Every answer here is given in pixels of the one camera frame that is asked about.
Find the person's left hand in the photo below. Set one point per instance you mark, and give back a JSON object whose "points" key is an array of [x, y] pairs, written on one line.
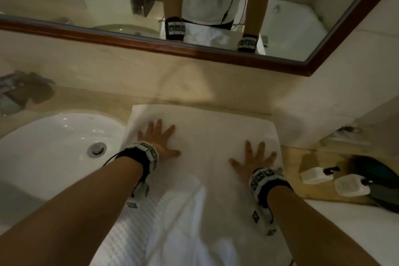
{"points": [[157, 147]]}

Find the person's right hand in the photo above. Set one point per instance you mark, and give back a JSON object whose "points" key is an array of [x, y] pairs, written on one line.
{"points": [[257, 164]]}

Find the person's right little finger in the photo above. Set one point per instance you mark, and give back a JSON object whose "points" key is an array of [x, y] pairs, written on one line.
{"points": [[276, 170]]}

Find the person's left middle finger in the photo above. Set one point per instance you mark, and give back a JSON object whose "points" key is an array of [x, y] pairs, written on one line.
{"points": [[159, 128]]}

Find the person's right middle finger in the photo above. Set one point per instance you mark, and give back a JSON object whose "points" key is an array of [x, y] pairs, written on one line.
{"points": [[261, 150]]}

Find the person's left thumb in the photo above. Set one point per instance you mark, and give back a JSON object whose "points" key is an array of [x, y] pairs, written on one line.
{"points": [[172, 152]]}

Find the person's right thumb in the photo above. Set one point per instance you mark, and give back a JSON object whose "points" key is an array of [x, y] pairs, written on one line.
{"points": [[237, 165]]}

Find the person's left little finger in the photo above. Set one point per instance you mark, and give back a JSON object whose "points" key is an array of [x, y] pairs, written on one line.
{"points": [[142, 135]]}

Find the white towel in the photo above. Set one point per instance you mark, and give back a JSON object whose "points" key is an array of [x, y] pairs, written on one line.
{"points": [[205, 156]]}

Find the person's left forearm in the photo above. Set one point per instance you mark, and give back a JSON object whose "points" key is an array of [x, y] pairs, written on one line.
{"points": [[78, 212]]}

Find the person's right forearm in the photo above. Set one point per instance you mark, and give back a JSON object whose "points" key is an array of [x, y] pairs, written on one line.
{"points": [[311, 228]]}

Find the white pump bottle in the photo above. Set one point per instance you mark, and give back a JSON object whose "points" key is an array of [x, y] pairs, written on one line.
{"points": [[350, 185], [314, 175]]}

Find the chrome sink drain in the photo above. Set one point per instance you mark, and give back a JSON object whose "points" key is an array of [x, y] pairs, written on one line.
{"points": [[96, 149]]}

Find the white sink basin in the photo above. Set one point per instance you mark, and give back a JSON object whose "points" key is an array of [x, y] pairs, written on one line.
{"points": [[53, 153]]}

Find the chrome faucet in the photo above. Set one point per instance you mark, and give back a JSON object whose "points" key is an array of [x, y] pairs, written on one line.
{"points": [[21, 91]]}

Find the black right wrist camera band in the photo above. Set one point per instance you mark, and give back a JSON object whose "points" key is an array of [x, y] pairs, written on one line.
{"points": [[268, 183]]}

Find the black wrist camera band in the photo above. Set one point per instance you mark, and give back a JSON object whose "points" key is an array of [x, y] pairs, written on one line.
{"points": [[140, 156], [268, 183]]}

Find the black left wrist camera band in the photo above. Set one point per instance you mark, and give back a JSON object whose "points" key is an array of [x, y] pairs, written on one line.
{"points": [[140, 156]]}

